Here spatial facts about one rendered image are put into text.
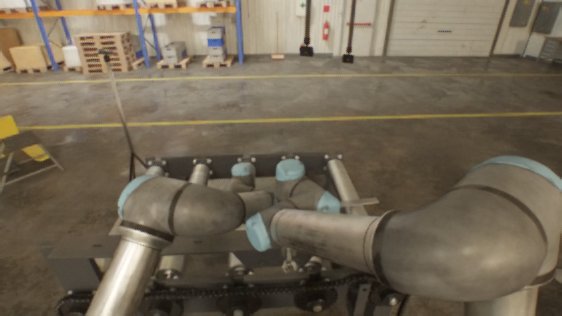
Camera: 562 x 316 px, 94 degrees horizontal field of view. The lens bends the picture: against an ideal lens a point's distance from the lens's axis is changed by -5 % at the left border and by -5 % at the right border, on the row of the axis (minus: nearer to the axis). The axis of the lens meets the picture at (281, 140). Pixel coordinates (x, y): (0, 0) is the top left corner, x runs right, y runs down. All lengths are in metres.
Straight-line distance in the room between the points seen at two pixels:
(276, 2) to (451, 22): 6.03
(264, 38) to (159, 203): 9.31
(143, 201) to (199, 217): 0.13
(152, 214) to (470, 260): 0.54
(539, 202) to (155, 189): 0.62
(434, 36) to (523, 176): 11.07
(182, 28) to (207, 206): 9.57
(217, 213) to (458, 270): 0.43
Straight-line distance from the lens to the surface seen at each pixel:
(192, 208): 0.59
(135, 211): 0.65
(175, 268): 1.31
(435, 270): 0.33
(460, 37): 12.01
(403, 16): 10.78
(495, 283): 0.35
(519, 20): 13.09
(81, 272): 1.29
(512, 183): 0.40
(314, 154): 1.92
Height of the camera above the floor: 1.89
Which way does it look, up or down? 28 degrees down
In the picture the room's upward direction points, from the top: straight up
